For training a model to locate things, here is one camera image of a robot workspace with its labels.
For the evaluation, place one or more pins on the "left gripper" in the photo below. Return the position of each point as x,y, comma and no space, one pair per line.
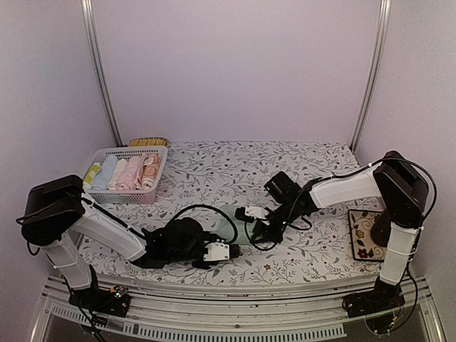
210,236

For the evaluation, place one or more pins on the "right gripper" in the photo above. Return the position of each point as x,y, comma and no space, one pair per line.
263,230

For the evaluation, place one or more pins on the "orange patterned towel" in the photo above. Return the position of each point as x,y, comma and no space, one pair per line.
148,171

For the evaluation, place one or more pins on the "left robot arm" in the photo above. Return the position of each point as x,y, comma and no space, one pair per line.
56,208

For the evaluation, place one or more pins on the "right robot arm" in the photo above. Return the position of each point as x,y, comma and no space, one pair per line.
405,191

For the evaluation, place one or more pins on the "dark cylinder roll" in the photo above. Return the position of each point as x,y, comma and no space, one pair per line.
380,231

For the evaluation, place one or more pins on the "floral tablecloth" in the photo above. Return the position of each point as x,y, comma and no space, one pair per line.
206,177

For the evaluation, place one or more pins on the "pink rolled towel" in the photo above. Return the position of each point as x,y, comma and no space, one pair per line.
128,178

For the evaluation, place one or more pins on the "cream rolled towel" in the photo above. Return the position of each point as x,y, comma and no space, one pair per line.
117,172

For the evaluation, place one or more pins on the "blue rolled towel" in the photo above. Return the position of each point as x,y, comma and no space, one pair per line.
103,176

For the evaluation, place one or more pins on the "floral ceramic tray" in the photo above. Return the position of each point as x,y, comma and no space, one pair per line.
362,245

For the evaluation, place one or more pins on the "woven straw brush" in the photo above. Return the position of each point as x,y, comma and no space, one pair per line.
154,141

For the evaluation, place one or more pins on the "yellow rolled towel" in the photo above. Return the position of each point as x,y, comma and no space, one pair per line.
90,175

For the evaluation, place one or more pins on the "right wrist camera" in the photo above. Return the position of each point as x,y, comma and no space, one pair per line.
282,188

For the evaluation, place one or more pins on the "metal front rail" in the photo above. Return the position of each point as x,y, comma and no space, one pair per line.
186,312

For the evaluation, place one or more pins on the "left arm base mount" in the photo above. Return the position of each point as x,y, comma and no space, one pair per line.
114,301

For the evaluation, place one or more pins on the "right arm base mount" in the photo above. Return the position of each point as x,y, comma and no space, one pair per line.
379,299

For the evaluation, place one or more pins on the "right metal frame post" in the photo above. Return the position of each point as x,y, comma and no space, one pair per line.
378,48

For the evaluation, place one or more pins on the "metal frame post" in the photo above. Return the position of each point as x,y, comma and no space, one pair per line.
94,48
378,48

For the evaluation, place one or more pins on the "left metal frame post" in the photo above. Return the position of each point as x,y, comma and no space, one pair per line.
94,48

